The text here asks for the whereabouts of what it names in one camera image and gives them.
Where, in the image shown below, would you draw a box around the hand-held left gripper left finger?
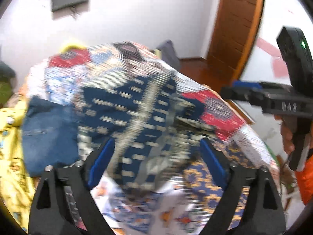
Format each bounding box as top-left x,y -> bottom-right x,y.
28,138 -> 115,235

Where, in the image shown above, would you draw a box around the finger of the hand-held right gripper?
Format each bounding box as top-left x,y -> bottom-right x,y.
231,80 -> 262,89
220,86 -> 252,102

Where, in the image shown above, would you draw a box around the blue denim jeans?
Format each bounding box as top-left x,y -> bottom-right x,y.
21,96 -> 85,177

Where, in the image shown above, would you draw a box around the yellow printed cloth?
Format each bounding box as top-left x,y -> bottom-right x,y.
0,94 -> 38,233

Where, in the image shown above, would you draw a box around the dark grey cloth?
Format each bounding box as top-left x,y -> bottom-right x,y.
0,62 -> 16,78

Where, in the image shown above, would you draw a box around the person's right hand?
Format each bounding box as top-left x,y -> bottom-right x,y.
273,115 -> 296,155

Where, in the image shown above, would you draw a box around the yellow pillow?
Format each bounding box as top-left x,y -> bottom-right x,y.
60,41 -> 86,54

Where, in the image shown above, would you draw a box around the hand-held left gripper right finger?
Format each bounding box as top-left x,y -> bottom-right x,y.
200,138 -> 287,235

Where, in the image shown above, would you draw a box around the patchwork printed bedspread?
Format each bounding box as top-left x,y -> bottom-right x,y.
25,42 -> 280,235

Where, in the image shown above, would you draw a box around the navy patterned hooded sweater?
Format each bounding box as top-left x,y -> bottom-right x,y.
75,73 -> 206,194

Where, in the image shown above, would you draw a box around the green cloth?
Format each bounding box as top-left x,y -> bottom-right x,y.
0,78 -> 14,104

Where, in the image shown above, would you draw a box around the grey bag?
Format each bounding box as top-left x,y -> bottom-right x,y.
156,40 -> 182,72

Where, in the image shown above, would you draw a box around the wooden door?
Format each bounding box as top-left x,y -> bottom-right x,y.
207,0 -> 266,80

